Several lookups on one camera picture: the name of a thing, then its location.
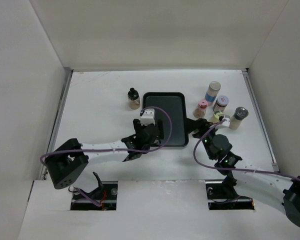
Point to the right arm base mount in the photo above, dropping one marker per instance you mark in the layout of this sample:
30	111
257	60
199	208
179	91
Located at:
223	198

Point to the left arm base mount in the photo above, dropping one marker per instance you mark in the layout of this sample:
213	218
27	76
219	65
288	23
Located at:
102	198

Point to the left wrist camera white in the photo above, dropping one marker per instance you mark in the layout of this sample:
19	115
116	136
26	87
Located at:
147	117

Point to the yellow cap spice bottle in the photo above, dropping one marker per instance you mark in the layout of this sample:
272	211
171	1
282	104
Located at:
215	118

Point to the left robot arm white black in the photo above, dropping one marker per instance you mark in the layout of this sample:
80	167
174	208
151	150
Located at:
67	165

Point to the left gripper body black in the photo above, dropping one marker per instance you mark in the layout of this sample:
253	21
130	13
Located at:
138	127

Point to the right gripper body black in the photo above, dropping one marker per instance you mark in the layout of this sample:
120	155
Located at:
205	125

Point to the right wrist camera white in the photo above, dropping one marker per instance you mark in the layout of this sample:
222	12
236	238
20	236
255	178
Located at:
224	121

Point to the pink cap spice bottle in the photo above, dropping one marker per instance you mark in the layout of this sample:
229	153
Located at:
200	110

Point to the black rectangular tray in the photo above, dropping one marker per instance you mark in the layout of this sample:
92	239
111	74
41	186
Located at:
174	120

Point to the brown spice bottle black cap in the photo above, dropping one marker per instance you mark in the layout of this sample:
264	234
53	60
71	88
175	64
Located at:
133	99

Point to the tall blue label spice jar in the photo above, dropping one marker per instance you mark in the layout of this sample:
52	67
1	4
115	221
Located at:
212	92

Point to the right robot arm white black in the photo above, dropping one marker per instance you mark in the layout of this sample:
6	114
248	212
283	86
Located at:
275	189

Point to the white powder bottle black cap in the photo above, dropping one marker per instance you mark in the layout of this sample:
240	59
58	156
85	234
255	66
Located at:
239	115

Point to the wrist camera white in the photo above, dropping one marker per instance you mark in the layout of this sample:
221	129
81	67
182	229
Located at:
147	117
224	121

